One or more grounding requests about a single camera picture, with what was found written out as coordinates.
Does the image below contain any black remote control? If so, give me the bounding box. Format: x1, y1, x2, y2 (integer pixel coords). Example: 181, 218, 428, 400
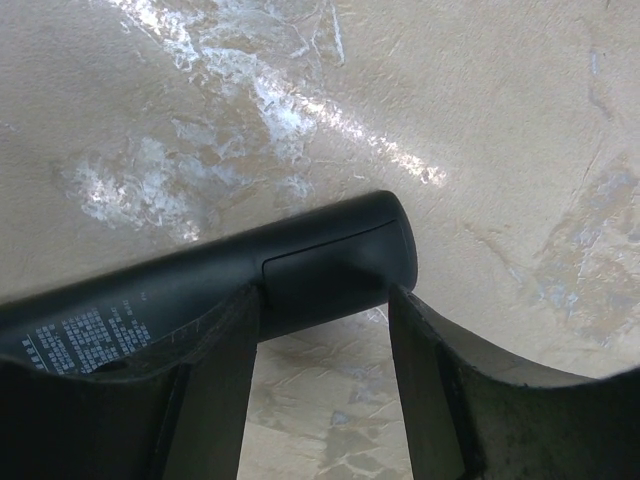
1, 191, 410, 375

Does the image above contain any black battery compartment cover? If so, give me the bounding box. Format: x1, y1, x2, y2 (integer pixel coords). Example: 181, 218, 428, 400
260, 219, 418, 340

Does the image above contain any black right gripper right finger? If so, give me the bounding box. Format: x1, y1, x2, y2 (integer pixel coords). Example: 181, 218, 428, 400
389, 287, 639, 479

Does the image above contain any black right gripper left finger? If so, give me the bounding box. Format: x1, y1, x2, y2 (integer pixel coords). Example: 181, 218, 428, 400
1, 286, 260, 479

